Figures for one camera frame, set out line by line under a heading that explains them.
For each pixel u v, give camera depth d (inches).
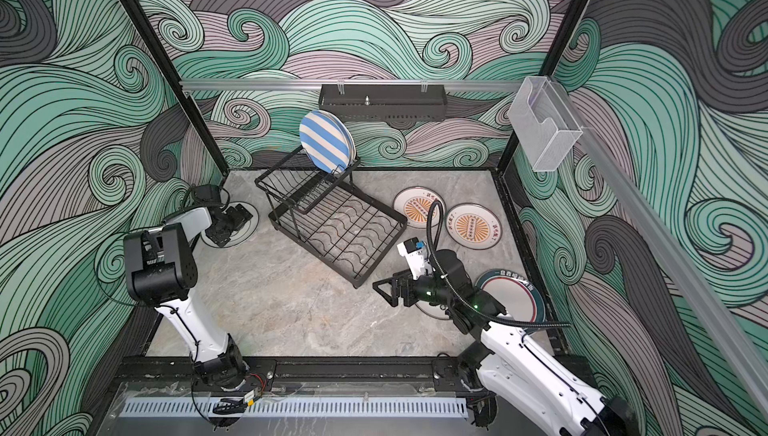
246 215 36.4
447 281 21.7
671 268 20.1
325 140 34.5
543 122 31.0
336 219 40.8
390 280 25.2
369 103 35.5
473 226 40.7
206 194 31.6
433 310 32.5
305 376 29.2
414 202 43.4
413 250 26.0
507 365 23.2
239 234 39.3
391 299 25.1
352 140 33.1
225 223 33.3
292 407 27.5
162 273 20.1
